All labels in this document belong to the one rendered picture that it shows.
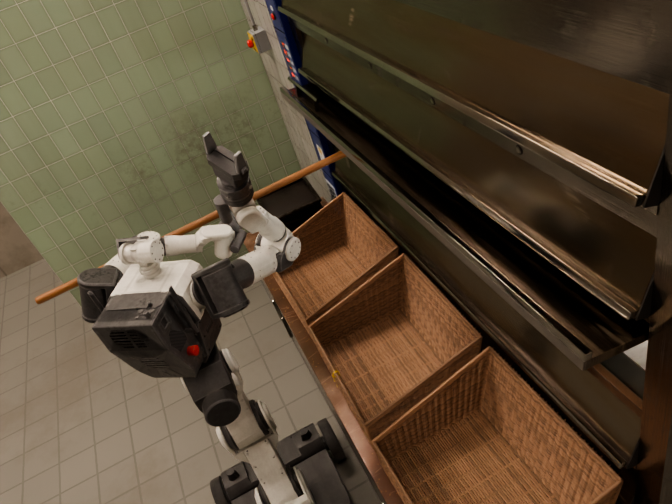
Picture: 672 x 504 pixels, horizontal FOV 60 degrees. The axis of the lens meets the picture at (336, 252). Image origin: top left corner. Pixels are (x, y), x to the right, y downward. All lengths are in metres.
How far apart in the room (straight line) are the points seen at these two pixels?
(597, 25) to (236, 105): 2.72
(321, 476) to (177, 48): 2.25
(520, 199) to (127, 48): 2.42
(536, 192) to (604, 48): 0.42
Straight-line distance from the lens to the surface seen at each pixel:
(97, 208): 3.62
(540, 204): 1.34
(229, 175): 1.50
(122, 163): 3.52
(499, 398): 2.01
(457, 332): 2.12
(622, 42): 0.98
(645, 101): 1.02
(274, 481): 2.43
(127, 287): 1.80
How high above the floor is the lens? 2.34
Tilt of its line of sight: 37 degrees down
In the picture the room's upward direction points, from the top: 20 degrees counter-clockwise
